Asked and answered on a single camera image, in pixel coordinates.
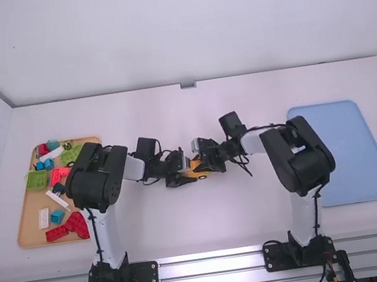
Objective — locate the blue mat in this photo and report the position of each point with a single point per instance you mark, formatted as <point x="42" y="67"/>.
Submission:
<point x="361" y="157"/>

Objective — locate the black toy brick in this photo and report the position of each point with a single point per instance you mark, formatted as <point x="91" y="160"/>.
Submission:
<point x="59" y="188"/>

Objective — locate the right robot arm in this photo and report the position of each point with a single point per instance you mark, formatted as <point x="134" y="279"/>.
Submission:
<point x="301" y="159"/>

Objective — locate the teal toy brick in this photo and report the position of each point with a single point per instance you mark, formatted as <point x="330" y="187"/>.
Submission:
<point x="52" y="144"/>

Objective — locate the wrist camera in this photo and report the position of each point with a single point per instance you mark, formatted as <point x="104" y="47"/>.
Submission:
<point x="185" y="163"/>
<point x="195" y="145"/>

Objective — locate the flat red toy brick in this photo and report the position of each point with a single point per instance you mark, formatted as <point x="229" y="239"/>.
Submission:
<point x="57" y="234"/>

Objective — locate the rounded red toy brick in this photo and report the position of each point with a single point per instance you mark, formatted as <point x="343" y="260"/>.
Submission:
<point x="79" y="226"/>

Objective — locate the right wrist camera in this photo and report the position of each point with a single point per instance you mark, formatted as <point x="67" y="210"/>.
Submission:
<point x="195" y="145"/>

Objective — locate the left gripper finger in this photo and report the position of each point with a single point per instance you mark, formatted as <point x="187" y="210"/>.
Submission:
<point x="178" y="182"/>

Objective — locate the long white toy brick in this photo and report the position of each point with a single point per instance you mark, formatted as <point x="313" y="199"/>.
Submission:
<point x="58" y="200"/>
<point x="50" y="155"/>

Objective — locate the square green toy brick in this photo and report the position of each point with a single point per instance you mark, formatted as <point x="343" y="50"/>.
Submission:
<point x="36" y="180"/>

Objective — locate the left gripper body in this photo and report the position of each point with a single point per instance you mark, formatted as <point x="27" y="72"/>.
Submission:
<point x="174" y="162"/>

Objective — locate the flat white toy brick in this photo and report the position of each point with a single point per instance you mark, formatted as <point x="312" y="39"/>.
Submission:
<point x="44" y="218"/>

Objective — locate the round green toy brick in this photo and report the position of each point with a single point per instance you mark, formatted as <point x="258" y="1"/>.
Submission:
<point x="71" y="154"/>

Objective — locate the tan tray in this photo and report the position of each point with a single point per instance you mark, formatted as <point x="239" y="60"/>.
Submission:
<point x="30" y="225"/>

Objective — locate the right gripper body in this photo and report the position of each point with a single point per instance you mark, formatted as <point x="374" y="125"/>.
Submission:
<point x="210" y="146"/>

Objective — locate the blue toy brick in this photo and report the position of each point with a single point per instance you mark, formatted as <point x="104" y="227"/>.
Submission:
<point x="57" y="217"/>
<point x="39" y="166"/>
<point x="49" y="164"/>

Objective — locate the yellow toy car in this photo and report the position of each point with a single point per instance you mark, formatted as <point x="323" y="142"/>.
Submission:
<point x="194" y="170"/>

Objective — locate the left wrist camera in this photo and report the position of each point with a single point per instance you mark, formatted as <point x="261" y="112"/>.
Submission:
<point x="185" y="163"/>

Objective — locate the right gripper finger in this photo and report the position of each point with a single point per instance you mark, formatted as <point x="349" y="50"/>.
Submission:
<point x="215" y="167"/>

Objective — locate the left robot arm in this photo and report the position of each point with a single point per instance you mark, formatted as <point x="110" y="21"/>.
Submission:
<point x="91" y="180"/>

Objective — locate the pink toy brick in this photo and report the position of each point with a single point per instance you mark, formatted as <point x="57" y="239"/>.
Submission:
<point x="59" y="175"/>

